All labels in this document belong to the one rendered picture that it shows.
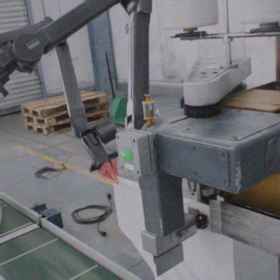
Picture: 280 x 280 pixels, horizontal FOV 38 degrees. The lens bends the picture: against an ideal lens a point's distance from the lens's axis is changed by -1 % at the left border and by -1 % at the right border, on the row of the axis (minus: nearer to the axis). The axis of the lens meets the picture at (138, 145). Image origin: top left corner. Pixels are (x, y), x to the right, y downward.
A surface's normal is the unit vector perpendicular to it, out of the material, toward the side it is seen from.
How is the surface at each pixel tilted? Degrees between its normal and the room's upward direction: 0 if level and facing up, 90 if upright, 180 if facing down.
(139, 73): 69
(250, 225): 90
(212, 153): 90
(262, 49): 90
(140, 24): 76
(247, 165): 90
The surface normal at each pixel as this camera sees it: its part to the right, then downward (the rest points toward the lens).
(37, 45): 0.40, -0.14
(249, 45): -0.76, 0.27
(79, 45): 0.64, 0.15
